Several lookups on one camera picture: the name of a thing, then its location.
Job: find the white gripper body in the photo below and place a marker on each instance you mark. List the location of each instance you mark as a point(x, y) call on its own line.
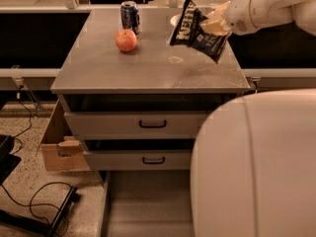
point(237, 14)

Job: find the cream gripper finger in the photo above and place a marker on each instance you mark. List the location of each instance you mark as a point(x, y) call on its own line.
point(218, 11)
point(217, 26)

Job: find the blue chip bag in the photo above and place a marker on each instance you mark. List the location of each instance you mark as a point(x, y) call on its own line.
point(188, 32)

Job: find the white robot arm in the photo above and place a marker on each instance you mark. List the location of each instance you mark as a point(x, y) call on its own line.
point(253, 170)

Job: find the grey drawer cabinet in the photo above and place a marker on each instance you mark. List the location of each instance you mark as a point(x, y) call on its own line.
point(155, 77)

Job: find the grey top drawer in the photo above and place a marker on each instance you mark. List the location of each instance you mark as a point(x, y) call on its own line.
point(135, 125)

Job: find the grey drawer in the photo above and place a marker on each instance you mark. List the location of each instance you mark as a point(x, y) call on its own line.
point(130, 160)
point(135, 125)
point(146, 204)

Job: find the grey middle drawer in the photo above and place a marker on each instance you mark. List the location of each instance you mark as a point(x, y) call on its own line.
point(130, 160)

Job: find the grey bottom drawer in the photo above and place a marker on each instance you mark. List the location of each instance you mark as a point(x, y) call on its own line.
point(146, 204)

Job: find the white bowl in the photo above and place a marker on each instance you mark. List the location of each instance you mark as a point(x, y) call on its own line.
point(175, 20)

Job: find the blue soda can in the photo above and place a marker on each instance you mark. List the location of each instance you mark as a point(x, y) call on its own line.
point(129, 16)

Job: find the red apple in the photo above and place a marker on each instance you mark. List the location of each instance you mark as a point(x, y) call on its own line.
point(126, 40)

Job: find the brown cardboard box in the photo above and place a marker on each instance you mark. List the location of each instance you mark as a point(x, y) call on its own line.
point(60, 150)

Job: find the black stand base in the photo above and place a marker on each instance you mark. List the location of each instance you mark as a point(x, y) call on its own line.
point(40, 224)

